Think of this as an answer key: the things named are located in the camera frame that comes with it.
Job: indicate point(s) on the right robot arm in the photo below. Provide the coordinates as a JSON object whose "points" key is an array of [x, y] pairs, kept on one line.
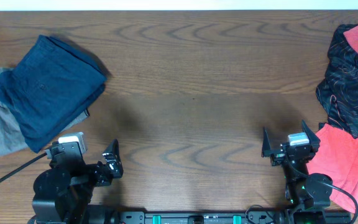
{"points": [[307, 193]]}

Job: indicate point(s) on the red printed t-shirt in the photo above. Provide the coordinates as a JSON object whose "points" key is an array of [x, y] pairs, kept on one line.
{"points": [[338, 158]]}

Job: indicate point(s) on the folded navy blue garment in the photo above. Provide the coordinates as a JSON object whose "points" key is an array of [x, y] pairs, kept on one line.
{"points": [[50, 52]]}

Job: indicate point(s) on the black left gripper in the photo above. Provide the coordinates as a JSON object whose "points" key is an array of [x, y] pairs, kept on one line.
{"points": [[102, 176]]}

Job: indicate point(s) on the black patterned garment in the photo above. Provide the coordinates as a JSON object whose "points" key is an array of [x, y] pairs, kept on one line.
{"points": [[338, 92]]}

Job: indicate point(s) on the folded grey garment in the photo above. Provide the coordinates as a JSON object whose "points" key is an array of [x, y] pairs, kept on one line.
{"points": [[35, 106]]}

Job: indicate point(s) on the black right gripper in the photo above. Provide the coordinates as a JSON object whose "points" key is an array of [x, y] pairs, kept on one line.
{"points": [[278, 155]]}

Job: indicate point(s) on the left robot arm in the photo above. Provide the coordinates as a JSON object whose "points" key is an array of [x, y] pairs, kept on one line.
{"points": [[63, 193]]}

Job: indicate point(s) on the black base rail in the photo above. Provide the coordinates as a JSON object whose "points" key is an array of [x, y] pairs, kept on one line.
{"points": [[253, 216]]}

